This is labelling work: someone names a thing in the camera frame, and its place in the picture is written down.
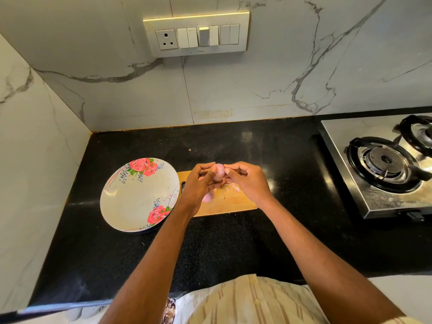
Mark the person's right hand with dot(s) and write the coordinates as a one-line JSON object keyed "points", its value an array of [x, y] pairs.
{"points": [[251, 182]]}

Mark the person's left hand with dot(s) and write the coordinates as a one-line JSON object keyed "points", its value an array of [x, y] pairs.
{"points": [[196, 191]]}

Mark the small pink onion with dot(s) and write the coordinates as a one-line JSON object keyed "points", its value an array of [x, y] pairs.
{"points": [[219, 171], [208, 196]]}

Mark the pile of onion peels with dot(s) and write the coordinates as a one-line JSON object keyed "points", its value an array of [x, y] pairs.
{"points": [[231, 188]]}

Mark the person's right forearm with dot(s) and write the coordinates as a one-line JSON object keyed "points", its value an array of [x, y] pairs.
{"points": [[324, 263]]}

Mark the person's left forearm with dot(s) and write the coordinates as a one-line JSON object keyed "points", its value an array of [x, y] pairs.
{"points": [[148, 273]]}

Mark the wooden cutting board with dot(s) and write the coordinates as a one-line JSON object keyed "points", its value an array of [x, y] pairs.
{"points": [[229, 204]]}

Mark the black stone countertop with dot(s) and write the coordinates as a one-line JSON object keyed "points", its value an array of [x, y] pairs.
{"points": [[297, 138]]}

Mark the white floral plate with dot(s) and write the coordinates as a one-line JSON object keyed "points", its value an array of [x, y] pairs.
{"points": [[138, 195]]}

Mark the stainless steel gas stove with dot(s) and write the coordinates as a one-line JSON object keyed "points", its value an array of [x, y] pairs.
{"points": [[335, 131]]}

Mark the beige striped garment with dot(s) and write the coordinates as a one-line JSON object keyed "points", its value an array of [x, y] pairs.
{"points": [[250, 303]]}

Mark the black stove burner grate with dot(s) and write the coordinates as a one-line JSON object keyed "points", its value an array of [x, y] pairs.
{"points": [[417, 133], [386, 164]]}

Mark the grey slipper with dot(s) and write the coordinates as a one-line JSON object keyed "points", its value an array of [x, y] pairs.
{"points": [[74, 312], [92, 311]]}

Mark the white wall switch panel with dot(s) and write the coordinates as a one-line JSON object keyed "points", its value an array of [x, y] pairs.
{"points": [[196, 34]]}

